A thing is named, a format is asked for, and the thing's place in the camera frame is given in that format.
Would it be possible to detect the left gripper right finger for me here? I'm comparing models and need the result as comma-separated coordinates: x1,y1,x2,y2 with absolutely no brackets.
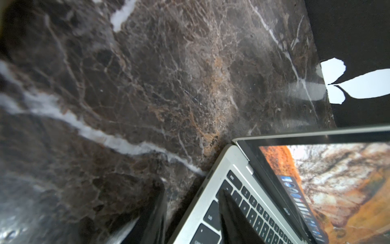
218,190,265,244

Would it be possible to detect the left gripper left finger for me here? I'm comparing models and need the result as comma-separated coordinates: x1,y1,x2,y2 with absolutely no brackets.
121,180,167,244

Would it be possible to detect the silver open laptop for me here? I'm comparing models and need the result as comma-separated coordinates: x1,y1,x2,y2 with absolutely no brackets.
169,125,390,244

